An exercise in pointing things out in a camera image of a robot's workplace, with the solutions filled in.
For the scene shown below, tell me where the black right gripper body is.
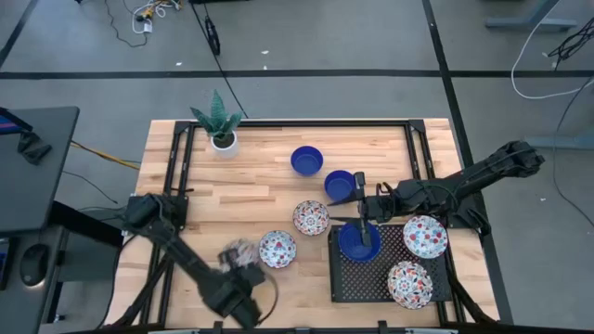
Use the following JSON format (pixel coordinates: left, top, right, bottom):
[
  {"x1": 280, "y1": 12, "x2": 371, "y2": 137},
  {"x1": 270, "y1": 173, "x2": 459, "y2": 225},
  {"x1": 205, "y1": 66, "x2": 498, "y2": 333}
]
[{"x1": 354, "y1": 172, "x2": 396, "y2": 248}]

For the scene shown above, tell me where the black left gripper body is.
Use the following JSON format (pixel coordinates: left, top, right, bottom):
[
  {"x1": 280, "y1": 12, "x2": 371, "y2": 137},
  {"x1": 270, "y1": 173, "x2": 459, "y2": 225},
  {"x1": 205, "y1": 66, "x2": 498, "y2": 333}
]
[{"x1": 220, "y1": 239, "x2": 267, "y2": 280}]

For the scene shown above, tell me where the small blue bowl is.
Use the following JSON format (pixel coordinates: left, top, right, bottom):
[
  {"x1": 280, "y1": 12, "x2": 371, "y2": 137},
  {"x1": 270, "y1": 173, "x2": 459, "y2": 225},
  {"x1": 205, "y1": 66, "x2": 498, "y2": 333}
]
[
  {"x1": 323, "y1": 169, "x2": 357, "y2": 202},
  {"x1": 337, "y1": 221, "x2": 382, "y2": 263},
  {"x1": 290, "y1": 145, "x2": 325, "y2": 177}
]

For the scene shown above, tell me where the red blue floral bowl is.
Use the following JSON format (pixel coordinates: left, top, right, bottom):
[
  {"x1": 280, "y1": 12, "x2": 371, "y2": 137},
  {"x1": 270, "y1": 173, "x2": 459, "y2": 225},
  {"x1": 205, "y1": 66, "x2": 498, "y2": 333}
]
[
  {"x1": 258, "y1": 229, "x2": 298, "y2": 270},
  {"x1": 402, "y1": 214, "x2": 449, "y2": 260}
]

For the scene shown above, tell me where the orange grey patterned bowl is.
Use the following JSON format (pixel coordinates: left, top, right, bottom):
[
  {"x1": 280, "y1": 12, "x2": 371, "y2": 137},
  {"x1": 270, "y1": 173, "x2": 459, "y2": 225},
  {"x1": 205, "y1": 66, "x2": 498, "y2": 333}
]
[
  {"x1": 291, "y1": 199, "x2": 330, "y2": 238},
  {"x1": 387, "y1": 260, "x2": 434, "y2": 311}
]

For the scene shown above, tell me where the black perforated metal rack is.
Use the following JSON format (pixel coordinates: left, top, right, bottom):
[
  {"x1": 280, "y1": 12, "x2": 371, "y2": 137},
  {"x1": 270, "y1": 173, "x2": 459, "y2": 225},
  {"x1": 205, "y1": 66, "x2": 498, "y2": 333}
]
[{"x1": 327, "y1": 224, "x2": 454, "y2": 304}]

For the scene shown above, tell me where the white plant pot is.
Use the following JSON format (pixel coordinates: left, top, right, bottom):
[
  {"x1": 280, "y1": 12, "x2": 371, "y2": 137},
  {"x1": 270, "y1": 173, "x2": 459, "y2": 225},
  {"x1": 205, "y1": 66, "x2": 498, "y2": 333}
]
[{"x1": 210, "y1": 131, "x2": 240, "y2": 160}]

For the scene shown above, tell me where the green snake plant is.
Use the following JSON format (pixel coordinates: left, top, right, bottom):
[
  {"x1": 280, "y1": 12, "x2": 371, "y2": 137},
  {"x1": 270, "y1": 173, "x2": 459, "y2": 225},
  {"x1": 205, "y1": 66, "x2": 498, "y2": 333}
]
[{"x1": 189, "y1": 89, "x2": 245, "y2": 143}]

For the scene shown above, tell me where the grey desk foot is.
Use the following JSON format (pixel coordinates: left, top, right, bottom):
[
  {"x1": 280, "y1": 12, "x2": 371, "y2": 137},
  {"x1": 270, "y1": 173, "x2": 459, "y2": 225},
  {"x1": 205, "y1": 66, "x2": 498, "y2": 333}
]
[
  {"x1": 523, "y1": 124, "x2": 594, "y2": 150},
  {"x1": 484, "y1": 0, "x2": 579, "y2": 32}
]

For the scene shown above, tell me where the black computer mouse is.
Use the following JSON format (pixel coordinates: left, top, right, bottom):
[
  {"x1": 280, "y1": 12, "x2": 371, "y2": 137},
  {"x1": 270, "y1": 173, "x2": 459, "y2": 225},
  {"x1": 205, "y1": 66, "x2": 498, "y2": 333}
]
[{"x1": 19, "y1": 243, "x2": 50, "y2": 288}]

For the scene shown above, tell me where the black desk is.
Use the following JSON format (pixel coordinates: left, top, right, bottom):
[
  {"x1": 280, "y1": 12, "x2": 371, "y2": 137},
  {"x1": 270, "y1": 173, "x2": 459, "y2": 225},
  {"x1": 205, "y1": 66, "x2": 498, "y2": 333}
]
[{"x1": 0, "y1": 106, "x2": 81, "y2": 233}]

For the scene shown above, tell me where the small black desk object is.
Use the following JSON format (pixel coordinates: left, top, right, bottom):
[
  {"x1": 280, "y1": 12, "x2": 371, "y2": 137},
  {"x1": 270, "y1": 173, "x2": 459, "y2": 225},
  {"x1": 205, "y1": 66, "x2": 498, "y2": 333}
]
[{"x1": 17, "y1": 131, "x2": 53, "y2": 166}]

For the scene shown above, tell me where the black computer monitor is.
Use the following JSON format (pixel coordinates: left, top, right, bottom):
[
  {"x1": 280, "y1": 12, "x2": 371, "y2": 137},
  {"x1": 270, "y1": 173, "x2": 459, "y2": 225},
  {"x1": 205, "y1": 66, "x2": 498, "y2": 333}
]
[{"x1": 0, "y1": 107, "x2": 33, "y2": 135}]

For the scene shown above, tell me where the black aluminium table frame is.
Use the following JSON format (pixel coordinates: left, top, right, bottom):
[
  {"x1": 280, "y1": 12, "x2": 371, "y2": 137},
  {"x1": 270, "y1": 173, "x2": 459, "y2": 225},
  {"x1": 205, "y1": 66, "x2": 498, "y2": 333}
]
[{"x1": 106, "y1": 119, "x2": 500, "y2": 331}]

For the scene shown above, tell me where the yellow floor cable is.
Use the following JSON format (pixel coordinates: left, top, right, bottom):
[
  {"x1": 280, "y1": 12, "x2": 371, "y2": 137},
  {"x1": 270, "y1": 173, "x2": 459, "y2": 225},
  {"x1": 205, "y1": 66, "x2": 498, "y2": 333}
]
[{"x1": 70, "y1": 140, "x2": 140, "y2": 171}]

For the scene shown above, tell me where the white floor cable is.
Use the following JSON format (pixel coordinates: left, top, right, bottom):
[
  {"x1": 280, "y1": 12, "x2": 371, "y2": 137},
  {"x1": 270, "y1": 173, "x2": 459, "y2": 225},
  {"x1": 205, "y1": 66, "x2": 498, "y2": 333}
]
[{"x1": 510, "y1": 0, "x2": 594, "y2": 101}]

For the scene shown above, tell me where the black cable with inline box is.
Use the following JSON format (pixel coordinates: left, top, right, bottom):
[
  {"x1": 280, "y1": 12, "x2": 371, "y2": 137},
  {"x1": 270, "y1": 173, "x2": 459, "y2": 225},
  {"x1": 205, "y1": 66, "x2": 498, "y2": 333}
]
[{"x1": 189, "y1": 0, "x2": 250, "y2": 120}]

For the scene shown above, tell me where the black cable bundle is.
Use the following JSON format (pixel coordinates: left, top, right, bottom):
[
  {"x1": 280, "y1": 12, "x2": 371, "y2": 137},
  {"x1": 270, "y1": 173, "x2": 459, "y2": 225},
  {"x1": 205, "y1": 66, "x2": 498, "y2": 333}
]
[{"x1": 547, "y1": 18, "x2": 594, "y2": 71}]

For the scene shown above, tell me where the white yellow cable bundle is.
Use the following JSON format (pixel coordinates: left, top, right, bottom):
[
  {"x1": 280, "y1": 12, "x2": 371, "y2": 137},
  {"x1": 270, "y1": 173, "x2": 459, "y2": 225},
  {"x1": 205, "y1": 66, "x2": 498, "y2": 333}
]
[{"x1": 131, "y1": 0, "x2": 183, "y2": 34}]

